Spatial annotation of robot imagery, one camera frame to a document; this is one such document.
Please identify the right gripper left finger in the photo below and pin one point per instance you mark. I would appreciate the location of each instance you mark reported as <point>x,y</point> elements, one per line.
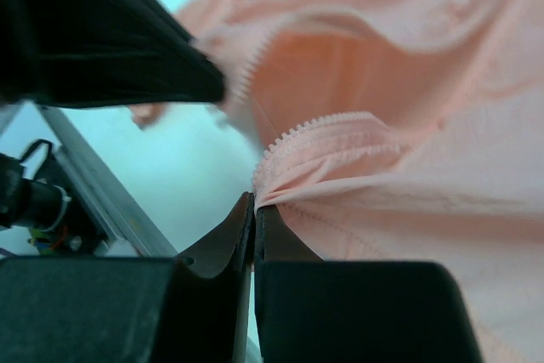
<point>189,308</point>

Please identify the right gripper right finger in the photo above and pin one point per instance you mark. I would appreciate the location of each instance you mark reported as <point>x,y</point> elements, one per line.
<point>311,310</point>

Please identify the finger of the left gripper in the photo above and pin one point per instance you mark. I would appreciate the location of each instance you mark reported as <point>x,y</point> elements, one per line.
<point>81,54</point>

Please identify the salmon pink jacket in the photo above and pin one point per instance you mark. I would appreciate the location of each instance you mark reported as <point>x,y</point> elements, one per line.
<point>400,129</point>

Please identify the front aluminium rail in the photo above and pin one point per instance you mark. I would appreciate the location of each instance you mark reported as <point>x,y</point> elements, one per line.
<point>100,215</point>

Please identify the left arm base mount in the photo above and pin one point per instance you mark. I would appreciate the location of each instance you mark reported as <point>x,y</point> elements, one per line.
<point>37,194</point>

